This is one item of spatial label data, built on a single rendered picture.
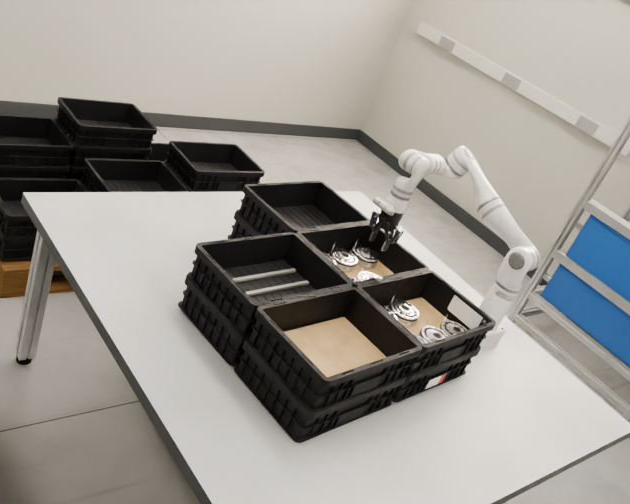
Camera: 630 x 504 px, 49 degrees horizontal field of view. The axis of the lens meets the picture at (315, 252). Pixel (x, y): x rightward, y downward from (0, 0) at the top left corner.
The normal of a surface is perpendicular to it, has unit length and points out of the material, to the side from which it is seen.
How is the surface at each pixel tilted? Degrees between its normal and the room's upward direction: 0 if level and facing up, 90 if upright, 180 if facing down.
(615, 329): 90
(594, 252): 90
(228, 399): 0
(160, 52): 90
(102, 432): 0
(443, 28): 90
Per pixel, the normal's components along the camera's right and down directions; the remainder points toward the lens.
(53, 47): 0.57, 0.57
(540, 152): -0.75, 0.06
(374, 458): 0.34, -0.82
